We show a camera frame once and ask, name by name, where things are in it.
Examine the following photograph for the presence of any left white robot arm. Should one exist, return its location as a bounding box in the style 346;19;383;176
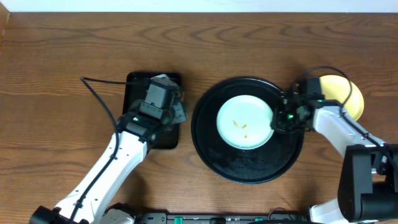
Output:
29;83;187;223

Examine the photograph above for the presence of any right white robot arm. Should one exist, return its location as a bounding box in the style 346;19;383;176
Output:
271;99;397;223

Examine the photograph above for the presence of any left black cable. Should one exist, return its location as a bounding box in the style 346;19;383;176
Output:
80;76;147;222

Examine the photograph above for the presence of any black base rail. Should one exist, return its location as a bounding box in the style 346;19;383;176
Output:
102;203;312;224

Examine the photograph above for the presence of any black round tray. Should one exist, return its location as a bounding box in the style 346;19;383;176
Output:
191;77;304;184

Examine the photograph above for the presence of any black rectangular tray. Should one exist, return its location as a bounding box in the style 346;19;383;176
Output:
122;71;182;150

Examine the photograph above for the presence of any yellow plate with sauce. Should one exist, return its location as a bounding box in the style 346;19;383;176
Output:
320;75;364;121

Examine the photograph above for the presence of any pale blue plate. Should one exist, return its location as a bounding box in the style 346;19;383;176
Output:
216;95;274;150

